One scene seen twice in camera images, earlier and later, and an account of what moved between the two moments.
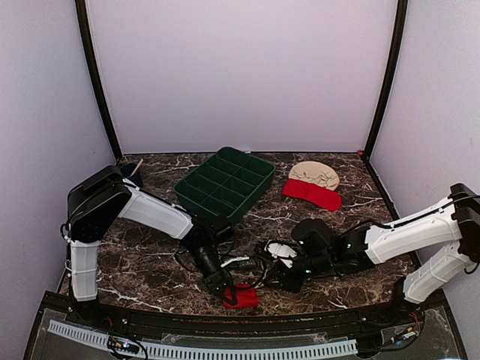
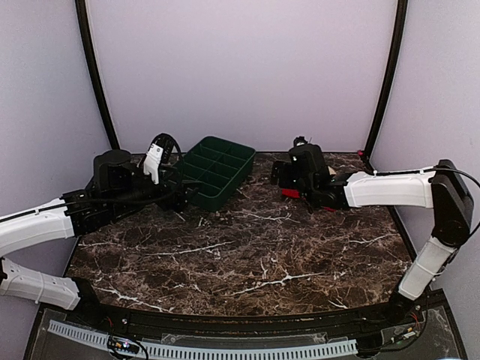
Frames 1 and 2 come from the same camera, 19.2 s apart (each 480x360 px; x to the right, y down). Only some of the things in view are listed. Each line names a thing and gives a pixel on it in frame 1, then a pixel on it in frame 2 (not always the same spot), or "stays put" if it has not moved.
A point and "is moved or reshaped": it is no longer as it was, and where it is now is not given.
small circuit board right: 408,334 stays put
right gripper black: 288,282 → 284,181
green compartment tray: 223,188 is moved or reshaped
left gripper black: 218,279 → 179,202
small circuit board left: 124,345 stays put
